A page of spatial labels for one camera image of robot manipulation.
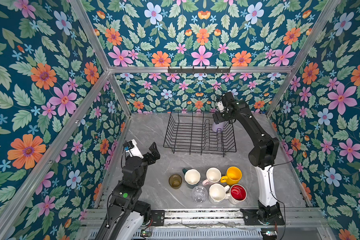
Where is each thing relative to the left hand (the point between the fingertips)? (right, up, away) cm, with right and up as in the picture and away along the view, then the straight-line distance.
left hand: (150, 142), depth 69 cm
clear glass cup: (+24, -30, +13) cm, 41 cm away
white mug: (+33, -27, +9) cm, 44 cm away
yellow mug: (+44, -20, +17) cm, 52 cm away
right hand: (+39, +14, +26) cm, 49 cm away
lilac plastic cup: (+40, +8, +35) cm, 54 cm away
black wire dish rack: (+20, +4, +38) cm, 43 cm away
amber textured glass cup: (+10, -24, +16) cm, 30 cm away
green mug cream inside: (+20, -22, +17) cm, 34 cm away
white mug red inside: (+45, -29, +11) cm, 54 cm away
